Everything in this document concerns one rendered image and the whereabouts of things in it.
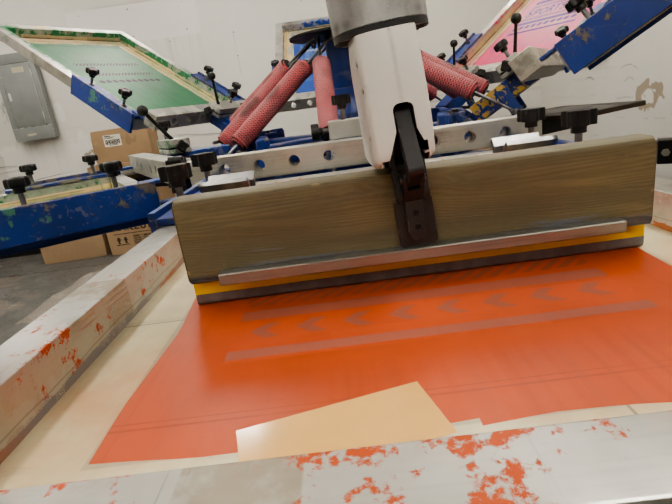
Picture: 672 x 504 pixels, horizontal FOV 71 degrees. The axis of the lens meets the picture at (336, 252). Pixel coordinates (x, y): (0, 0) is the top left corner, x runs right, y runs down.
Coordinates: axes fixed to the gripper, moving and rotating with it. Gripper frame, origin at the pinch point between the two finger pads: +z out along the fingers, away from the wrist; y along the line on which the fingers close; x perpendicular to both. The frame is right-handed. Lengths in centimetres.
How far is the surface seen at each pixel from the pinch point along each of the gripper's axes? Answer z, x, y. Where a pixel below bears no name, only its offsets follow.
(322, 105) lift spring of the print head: -11, -6, -81
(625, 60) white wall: 4, 203, -305
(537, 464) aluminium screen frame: 1.9, -1.1, 27.9
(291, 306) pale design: 4.6, -11.8, 3.3
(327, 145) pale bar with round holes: -3, -6, -52
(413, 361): 5.4, -3.4, 14.5
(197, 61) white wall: -74, -114, -444
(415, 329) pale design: 5.4, -2.5, 10.3
